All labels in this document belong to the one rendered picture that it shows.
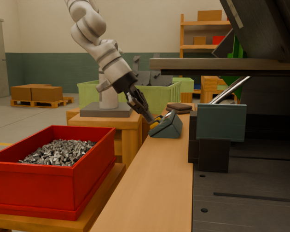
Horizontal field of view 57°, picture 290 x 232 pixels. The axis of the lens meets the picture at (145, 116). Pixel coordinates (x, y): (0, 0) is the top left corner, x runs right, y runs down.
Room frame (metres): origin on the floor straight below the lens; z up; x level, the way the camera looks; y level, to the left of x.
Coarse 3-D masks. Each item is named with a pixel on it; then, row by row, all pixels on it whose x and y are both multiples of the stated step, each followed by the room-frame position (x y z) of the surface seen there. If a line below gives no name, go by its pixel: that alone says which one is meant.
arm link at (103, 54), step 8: (72, 32) 0.79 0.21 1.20; (80, 32) 0.78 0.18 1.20; (80, 40) 0.79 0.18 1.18; (88, 40) 0.80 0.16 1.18; (88, 48) 0.78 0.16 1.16; (96, 48) 0.78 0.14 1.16; (104, 48) 0.78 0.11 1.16; (112, 48) 0.79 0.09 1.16; (96, 56) 0.78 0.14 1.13; (104, 56) 0.77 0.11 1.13; (112, 56) 0.77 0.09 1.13; (120, 56) 0.79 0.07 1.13; (104, 64) 0.77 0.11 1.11
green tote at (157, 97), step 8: (80, 88) 1.75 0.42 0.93; (88, 88) 1.74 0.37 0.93; (144, 88) 1.62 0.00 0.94; (152, 88) 1.60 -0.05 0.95; (160, 88) 1.59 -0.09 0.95; (168, 88) 1.57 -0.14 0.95; (176, 88) 1.80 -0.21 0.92; (80, 96) 1.76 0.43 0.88; (88, 96) 1.74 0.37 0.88; (96, 96) 1.71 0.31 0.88; (120, 96) 1.67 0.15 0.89; (152, 96) 1.60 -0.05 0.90; (160, 96) 1.59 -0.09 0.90; (168, 96) 1.58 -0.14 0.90; (176, 96) 1.81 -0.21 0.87; (80, 104) 1.76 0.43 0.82; (152, 104) 1.60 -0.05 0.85; (160, 104) 1.58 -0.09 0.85; (152, 112) 1.60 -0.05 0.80; (160, 112) 1.59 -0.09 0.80
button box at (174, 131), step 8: (160, 120) 0.84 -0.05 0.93; (168, 120) 0.75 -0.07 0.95; (176, 120) 0.82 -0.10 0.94; (152, 128) 0.77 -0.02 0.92; (160, 128) 0.75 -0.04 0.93; (168, 128) 0.75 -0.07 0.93; (176, 128) 0.75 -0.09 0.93; (152, 136) 0.76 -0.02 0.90; (160, 136) 0.75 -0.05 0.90; (168, 136) 0.75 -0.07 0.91; (176, 136) 0.75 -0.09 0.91
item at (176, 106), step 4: (168, 104) 1.15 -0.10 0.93; (172, 104) 1.14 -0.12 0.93; (176, 104) 1.14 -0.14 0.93; (180, 104) 1.14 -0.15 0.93; (184, 104) 1.14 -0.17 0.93; (168, 108) 1.14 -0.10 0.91; (172, 108) 1.13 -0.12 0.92; (176, 108) 1.10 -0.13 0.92; (180, 108) 1.09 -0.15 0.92; (184, 108) 1.10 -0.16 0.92; (188, 108) 1.11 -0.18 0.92; (176, 112) 1.09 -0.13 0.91; (180, 112) 1.08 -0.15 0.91; (184, 112) 1.09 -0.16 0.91; (188, 112) 1.10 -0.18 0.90
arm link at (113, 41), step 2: (102, 40) 1.32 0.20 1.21; (104, 40) 1.32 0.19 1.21; (106, 40) 1.31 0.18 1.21; (108, 40) 1.31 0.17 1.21; (110, 40) 1.31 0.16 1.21; (112, 40) 1.31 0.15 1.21; (114, 40) 1.32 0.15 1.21; (102, 42) 1.30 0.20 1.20; (104, 42) 1.30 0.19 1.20; (112, 42) 1.30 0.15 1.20; (114, 42) 1.31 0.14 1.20; (116, 42) 1.33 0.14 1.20; (100, 44) 1.30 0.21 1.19; (114, 44) 1.30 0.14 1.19; (116, 44) 1.32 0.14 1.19; (116, 46) 1.32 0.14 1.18; (116, 48) 1.32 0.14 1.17; (100, 68) 1.30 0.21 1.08; (100, 70) 1.30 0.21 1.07; (102, 70) 1.30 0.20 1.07; (100, 72) 1.30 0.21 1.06; (102, 72) 1.30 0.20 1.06
